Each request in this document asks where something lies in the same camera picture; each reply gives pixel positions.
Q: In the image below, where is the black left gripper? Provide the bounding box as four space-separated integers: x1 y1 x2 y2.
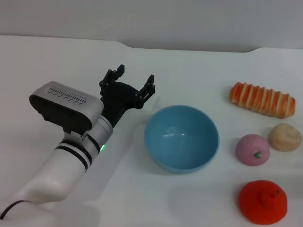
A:
98 64 156 126

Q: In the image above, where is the blue bowl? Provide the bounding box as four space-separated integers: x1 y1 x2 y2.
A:
144 105 220 175

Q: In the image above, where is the pink toy peach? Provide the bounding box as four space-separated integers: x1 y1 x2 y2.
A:
236 134 272 167

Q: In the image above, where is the orange striped toy bread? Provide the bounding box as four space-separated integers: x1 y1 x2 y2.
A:
229 81 296 118

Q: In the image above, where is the beige toy bun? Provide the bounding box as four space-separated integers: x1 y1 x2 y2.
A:
267 122 303 152

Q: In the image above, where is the orange toy tangerine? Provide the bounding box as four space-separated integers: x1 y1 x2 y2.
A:
238 180 288 226

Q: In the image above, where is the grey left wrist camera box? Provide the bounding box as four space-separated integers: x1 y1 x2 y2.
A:
29 81 105 132

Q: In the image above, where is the black arm base cable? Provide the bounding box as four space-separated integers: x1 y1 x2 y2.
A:
0 200 29 219

